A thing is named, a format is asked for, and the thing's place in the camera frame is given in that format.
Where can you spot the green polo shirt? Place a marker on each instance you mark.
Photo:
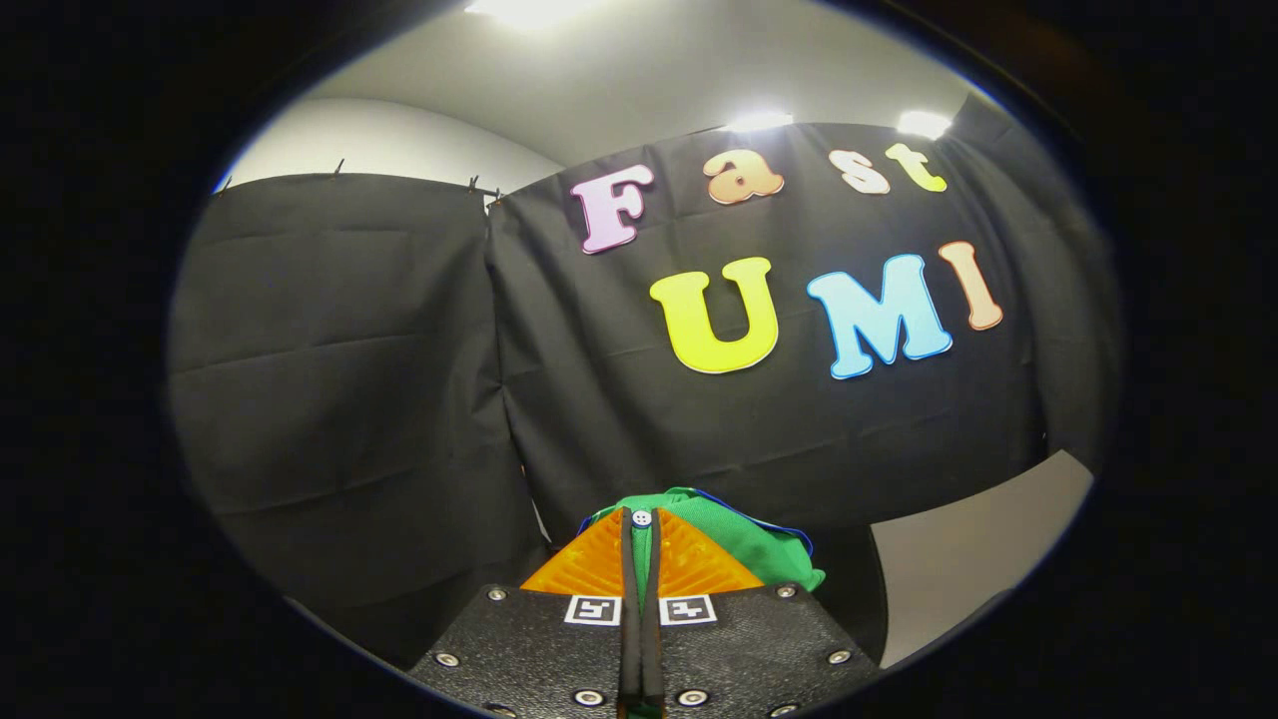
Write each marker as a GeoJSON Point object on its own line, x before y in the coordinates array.
{"type": "Point", "coordinates": [759, 549]}

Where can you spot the small ceiling light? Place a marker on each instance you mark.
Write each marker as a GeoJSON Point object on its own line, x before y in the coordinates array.
{"type": "Point", "coordinates": [924, 125]}

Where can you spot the beige cabinet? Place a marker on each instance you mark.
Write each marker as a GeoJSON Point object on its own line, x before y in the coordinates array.
{"type": "Point", "coordinates": [978, 549]}

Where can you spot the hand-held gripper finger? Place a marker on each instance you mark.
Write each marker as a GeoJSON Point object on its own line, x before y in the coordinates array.
{"type": "Point", "coordinates": [629, 599]}
{"type": "Point", "coordinates": [651, 599]}

